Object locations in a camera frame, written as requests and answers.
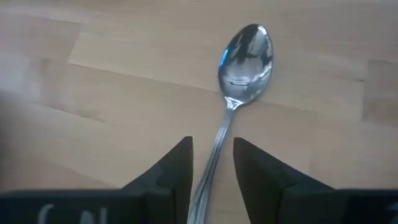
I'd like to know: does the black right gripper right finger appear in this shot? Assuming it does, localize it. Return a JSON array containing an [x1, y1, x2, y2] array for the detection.
[[233, 137, 398, 224]]

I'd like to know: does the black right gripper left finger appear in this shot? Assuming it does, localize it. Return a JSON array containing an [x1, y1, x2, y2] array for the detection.
[[0, 136, 195, 224]]

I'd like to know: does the silver metal spoon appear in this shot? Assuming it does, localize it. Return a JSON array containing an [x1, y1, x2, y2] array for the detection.
[[186, 23, 274, 224]]

